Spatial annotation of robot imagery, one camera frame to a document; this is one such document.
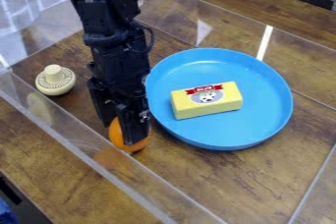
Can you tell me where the cream toy mushroom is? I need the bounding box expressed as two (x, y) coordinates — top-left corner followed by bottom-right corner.
(36, 64), (76, 96)

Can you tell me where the orange ball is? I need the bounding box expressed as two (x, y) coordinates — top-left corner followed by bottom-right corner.
(108, 118), (149, 153)

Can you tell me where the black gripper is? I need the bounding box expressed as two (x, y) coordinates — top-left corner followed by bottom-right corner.
(82, 28), (152, 142)

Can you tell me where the yellow butter block toy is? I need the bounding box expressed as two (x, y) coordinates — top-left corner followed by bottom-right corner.
(170, 82), (242, 120)

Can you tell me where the blue round tray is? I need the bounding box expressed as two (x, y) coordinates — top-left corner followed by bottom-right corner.
(145, 48), (294, 150)

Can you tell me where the clear acrylic enclosure wall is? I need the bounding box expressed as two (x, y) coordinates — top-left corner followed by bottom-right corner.
(0, 0), (336, 224)

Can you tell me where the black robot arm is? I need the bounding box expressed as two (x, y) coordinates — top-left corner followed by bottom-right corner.
(70, 0), (153, 146)

